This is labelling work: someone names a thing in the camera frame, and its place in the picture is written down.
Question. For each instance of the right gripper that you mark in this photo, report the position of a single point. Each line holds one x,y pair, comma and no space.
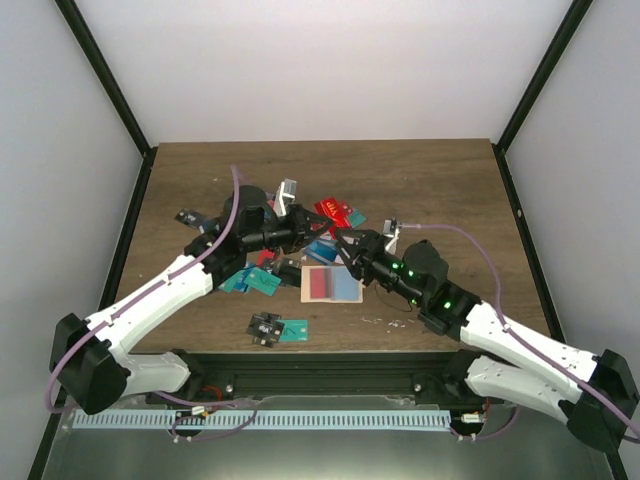
369,250

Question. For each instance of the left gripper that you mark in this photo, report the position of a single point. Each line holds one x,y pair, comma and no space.
301,219

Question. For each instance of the beige leather card holder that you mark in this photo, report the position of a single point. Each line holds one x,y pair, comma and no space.
346,289

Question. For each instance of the white card red circles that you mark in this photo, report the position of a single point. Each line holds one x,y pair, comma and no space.
320,283

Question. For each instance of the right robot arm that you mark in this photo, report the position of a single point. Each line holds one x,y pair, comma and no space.
594,395

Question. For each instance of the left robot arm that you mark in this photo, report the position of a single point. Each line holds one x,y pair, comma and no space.
91,358

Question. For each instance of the teal vip card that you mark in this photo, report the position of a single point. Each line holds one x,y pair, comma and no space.
262,281
356,218

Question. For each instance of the black VIP card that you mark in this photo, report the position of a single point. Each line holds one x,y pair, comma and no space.
191,218

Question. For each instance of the teal VIP card right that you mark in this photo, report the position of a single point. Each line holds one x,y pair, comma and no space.
356,218

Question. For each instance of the red VIP card right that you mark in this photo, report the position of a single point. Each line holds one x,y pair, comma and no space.
332,209

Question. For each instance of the black card pair front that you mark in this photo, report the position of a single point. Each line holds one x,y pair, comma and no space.
265,329

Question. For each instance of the teal card front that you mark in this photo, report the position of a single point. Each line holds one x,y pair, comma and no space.
295,331

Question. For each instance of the black front frame rail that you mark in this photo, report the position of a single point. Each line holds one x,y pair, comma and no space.
431,377

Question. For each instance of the light blue cable tray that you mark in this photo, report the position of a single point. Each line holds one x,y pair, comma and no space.
323,420

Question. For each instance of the black left frame post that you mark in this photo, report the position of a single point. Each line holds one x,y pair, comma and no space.
81,31

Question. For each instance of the black frame post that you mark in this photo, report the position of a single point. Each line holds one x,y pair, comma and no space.
81,31
560,41

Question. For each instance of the black right frame post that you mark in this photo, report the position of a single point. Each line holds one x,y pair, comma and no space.
560,41

